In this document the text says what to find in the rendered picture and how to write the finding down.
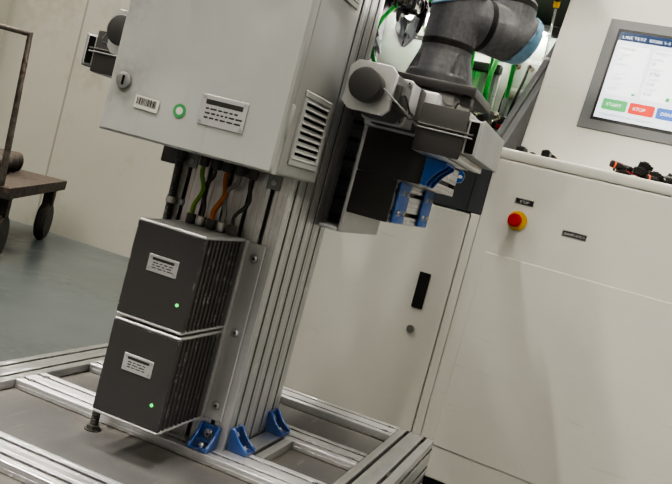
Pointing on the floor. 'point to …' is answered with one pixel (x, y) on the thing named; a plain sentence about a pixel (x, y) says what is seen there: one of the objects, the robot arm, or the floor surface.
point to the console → (564, 297)
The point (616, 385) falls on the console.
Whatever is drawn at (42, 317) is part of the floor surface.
